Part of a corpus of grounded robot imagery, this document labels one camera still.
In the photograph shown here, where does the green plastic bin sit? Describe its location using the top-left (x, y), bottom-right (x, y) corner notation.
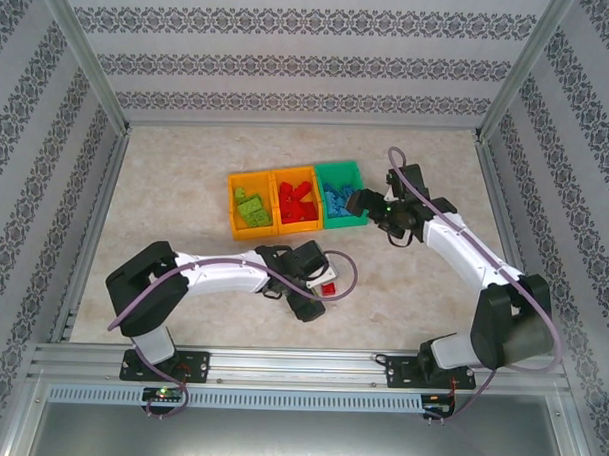
top-left (311, 158), bottom-right (372, 232)

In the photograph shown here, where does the orange plastic bin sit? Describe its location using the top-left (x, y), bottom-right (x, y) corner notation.
top-left (267, 165), bottom-right (322, 238)
top-left (225, 168), bottom-right (280, 244)

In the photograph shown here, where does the grey metal panel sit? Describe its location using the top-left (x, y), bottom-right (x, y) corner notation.
top-left (5, 400), bottom-right (594, 456)

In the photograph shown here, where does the small circuit board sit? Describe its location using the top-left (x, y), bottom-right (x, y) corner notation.
top-left (420, 393), bottom-right (456, 415)
top-left (142, 385), bottom-right (186, 403)

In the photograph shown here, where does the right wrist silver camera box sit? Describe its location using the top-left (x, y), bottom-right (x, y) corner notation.
top-left (382, 171), bottom-right (401, 202)

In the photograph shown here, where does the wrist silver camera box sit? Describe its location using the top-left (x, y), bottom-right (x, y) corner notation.
top-left (305, 264), bottom-right (341, 291)
top-left (382, 171), bottom-right (401, 202)

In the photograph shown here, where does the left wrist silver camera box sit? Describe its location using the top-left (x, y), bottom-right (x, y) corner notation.
top-left (305, 264), bottom-right (341, 291)

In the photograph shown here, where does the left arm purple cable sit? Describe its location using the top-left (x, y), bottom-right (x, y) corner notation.
top-left (103, 241), bottom-right (363, 427)

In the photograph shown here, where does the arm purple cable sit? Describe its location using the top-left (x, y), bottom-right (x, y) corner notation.
top-left (377, 146), bottom-right (571, 431)
top-left (103, 241), bottom-right (363, 427)

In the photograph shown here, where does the aluminium mounting rail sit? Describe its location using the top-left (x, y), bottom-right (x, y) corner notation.
top-left (26, 338), bottom-right (567, 398)

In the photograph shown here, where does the aluminium side rail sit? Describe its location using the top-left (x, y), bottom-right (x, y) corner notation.
top-left (48, 126), bottom-right (133, 346)
top-left (467, 138), bottom-right (558, 357)

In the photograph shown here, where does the grey slotted cable duct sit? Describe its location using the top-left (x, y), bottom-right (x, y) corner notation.
top-left (45, 381), bottom-right (426, 416)

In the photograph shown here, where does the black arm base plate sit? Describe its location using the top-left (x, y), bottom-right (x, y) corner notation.
top-left (385, 354), bottom-right (478, 392)
top-left (119, 348), bottom-right (212, 385)

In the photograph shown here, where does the aluminium frame post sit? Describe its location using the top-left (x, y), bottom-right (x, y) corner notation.
top-left (29, 0), bottom-right (137, 135)
top-left (473, 0), bottom-right (578, 147)

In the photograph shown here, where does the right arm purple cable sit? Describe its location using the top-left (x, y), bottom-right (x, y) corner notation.
top-left (377, 146), bottom-right (571, 431)

